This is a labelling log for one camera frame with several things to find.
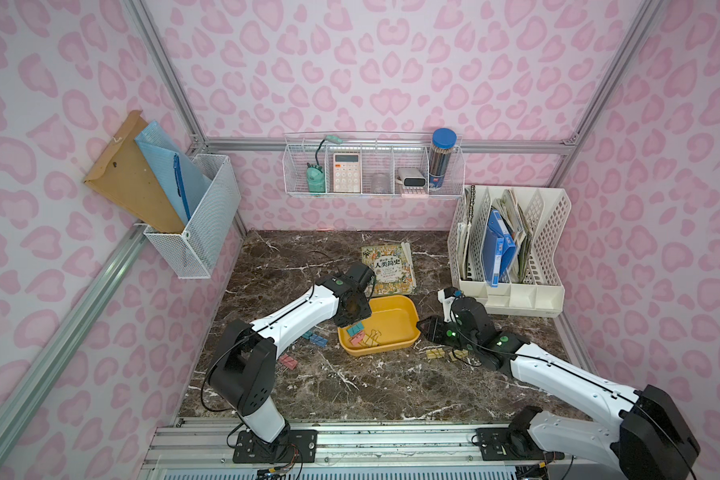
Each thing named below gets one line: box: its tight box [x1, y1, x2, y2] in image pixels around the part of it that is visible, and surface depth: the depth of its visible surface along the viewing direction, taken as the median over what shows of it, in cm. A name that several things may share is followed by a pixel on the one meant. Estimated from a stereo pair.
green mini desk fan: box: [306, 135, 344, 193], surface depth 93 cm
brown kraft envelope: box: [84, 109, 183, 234], surface depth 70 cm
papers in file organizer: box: [457, 187, 533, 283], surface depth 94 cm
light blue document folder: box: [134, 121, 212, 226], surface depth 72 cm
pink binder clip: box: [279, 353, 298, 370], surface depth 88 cm
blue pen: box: [173, 153, 191, 222], surface depth 68 cm
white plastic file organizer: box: [447, 185, 571, 318], surface depth 97 cm
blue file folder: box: [482, 209, 517, 288], surface depth 90 cm
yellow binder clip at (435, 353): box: [426, 348, 445, 359], surface depth 89 cm
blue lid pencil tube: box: [429, 127, 457, 191], surface depth 88 cm
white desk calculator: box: [333, 153, 361, 192], surface depth 97 cm
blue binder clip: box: [309, 334, 329, 348], surface depth 92 cm
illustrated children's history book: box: [361, 242, 417, 298], surface depth 110 cm
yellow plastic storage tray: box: [338, 295, 421, 356], surface depth 94 cm
